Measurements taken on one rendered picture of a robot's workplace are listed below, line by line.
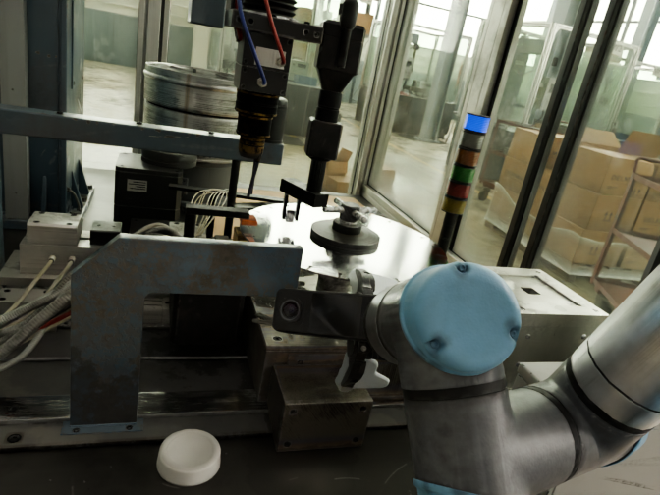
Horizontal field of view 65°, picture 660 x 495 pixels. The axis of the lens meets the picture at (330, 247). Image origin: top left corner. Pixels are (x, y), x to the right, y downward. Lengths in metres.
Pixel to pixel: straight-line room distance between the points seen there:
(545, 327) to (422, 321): 0.57
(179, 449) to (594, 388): 0.44
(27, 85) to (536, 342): 1.07
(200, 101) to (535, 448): 1.13
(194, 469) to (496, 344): 0.39
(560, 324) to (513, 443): 0.53
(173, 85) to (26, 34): 0.33
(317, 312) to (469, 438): 0.22
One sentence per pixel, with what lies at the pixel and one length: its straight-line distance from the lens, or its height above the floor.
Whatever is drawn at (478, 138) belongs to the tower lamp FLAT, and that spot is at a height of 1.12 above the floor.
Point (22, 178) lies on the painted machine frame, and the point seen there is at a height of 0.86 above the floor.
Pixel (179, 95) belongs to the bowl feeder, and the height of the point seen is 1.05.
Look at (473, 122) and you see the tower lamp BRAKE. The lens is 1.01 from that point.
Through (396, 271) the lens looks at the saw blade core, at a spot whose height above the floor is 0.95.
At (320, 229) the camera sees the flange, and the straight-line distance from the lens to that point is 0.80.
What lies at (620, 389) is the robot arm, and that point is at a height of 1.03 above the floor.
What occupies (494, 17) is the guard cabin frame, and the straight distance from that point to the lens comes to 1.39.
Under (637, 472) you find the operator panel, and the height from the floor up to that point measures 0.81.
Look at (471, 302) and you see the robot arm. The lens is 0.35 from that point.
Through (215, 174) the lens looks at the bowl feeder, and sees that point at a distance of 1.44.
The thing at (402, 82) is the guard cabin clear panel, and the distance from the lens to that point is 1.81.
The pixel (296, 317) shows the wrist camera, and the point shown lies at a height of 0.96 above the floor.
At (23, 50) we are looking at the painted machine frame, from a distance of 1.21.
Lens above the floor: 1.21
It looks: 20 degrees down
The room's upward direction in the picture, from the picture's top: 11 degrees clockwise
